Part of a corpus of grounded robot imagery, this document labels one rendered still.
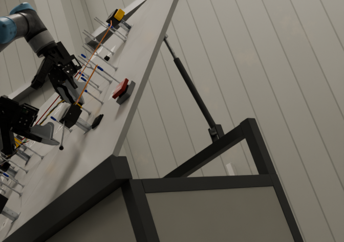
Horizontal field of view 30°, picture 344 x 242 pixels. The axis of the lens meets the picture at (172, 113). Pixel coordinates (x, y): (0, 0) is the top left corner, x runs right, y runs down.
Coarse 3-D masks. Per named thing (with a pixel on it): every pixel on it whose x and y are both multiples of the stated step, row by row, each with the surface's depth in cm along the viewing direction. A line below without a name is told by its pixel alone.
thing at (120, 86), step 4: (124, 80) 185; (128, 80) 186; (120, 84) 185; (124, 84) 183; (116, 88) 187; (120, 88) 183; (124, 88) 183; (116, 92) 184; (120, 92) 183; (124, 92) 184; (112, 96) 185; (116, 96) 184
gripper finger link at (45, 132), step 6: (36, 126) 188; (42, 126) 188; (48, 126) 188; (30, 132) 188; (36, 132) 188; (42, 132) 188; (48, 132) 188; (42, 138) 188; (48, 138) 188; (48, 144) 189; (54, 144) 189
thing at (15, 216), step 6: (0, 198) 203; (6, 198) 205; (0, 204) 202; (0, 210) 201; (6, 210) 204; (12, 210) 205; (6, 216) 205; (12, 216) 204; (18, 216) 204; (12, 222) 206
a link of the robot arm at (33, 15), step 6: (18, 6) 198; (24, 6) 198; (30, 6) 200; (12, 12) 198; (18, 12) 197; (24, 12) 197; (30, 12) 199; (36, 12) 202; (30, 18) 197; (36, 18) 199; (30, 24) 196; (36, 24) 198; (42, 24) 200; (30, 30) 197; (36, 30) 198; (42, 30) 199; (30, 36) 198
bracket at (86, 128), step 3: (78, 120) 197; (81, 120) 198; (78, 123) 197; (81, 123) 197; (84, 123) 198; (87, 123) 199; (78, 126) 198; (81, 126) 198; (84, 126) 198; (87, 126) 198; (90, 126) 198; (84, 129) 199; (87, 129) 198; (84, 132) 200
